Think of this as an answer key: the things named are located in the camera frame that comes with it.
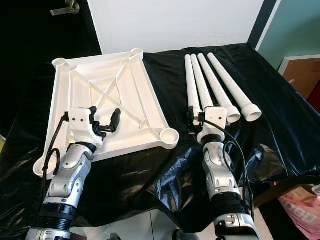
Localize white plastic table top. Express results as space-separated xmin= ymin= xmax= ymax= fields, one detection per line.
xmin=32 ymin=48 xmax=180 ymax=180

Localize black plastic sheet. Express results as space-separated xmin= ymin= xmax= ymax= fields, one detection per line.
xmin=0 ymin=43 xmax=320 ymax=236

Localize black door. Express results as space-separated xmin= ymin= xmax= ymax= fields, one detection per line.
xmin=0 ymin=0 xmax=101 ymax=151

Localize white framed brown board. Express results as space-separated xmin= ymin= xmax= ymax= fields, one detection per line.
xmin=277 ymin=54 xmax=320 ymax=98

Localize pink plastic bag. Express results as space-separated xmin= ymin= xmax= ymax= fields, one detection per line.
xmin=277 ymin=184 xmax=320 ymax=236

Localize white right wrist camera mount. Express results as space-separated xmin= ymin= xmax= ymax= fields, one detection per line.
xmin=197 ymin=106 xmax=227 ymax=143

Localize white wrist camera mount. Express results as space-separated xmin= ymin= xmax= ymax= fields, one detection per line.
xmin=67 ymin=107 xmax=97 ymax=147
xmin=197 ymin=106 xmax=227 ymax=143

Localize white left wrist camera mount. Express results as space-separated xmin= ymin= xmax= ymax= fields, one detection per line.
xmin=67 ymin=107 xmax=97 ymax=147

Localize metal door handle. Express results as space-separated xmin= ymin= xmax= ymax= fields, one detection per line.
xmin=50 ymin=0 xmax=81 ymax=16

